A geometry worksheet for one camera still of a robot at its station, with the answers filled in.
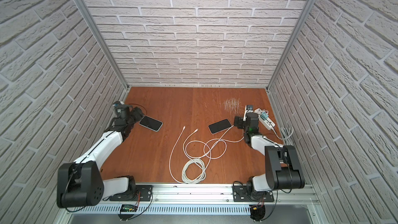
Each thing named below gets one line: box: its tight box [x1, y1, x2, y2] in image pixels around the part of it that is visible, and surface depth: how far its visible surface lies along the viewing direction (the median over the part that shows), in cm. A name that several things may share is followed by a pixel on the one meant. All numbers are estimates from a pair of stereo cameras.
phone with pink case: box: [207, 118, 233, 135], surface depth 100 cm
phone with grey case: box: [138, 115, 164, 132], surface depth 100 cm
